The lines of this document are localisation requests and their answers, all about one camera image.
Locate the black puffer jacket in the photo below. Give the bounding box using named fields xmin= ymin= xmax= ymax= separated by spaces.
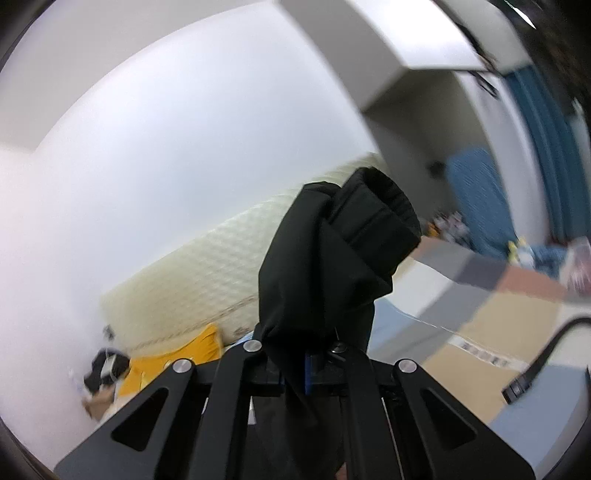
xmin=245 ymin=167 xmax=421 ymax=479

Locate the yellow crown pillow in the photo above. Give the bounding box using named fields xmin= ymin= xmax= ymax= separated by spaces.
xmin=117 ymin=324 xmax=222 ymax=397

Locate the wooden bedside table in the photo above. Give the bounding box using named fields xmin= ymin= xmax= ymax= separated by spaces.
xmin=82 ymin=385 xmax=115 ymax=421

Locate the checkered patchwork bed quilt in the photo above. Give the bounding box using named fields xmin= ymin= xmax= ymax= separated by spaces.
xmin=369 ymin=237 xmax=590 ymax=479

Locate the cream quilted headboard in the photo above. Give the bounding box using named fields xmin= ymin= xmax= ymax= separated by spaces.
xmin=100 ymin=151 xmax=394 ymax=356

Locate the blue towel on chair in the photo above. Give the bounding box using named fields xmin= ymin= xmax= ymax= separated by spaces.
xmin=446 ymin=147 xmax=517 ymax=260

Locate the teal blue curtain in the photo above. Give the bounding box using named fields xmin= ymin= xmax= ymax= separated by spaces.
xmin=504 ymin=66 xmax=590 ymax=243

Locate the black strap on bed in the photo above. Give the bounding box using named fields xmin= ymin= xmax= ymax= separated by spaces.
xmin=501 ymin=315 xmax=591 ymax=405

